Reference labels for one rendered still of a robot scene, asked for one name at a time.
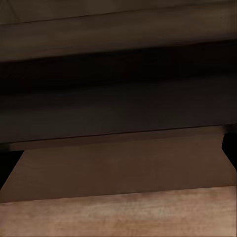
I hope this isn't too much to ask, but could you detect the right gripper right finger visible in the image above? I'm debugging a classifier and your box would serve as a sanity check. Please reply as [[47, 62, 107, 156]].
[[222, 133, 237, 170]]

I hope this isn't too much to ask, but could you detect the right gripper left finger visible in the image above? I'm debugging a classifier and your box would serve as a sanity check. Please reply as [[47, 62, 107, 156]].
[[0, 151, 24, 190]]

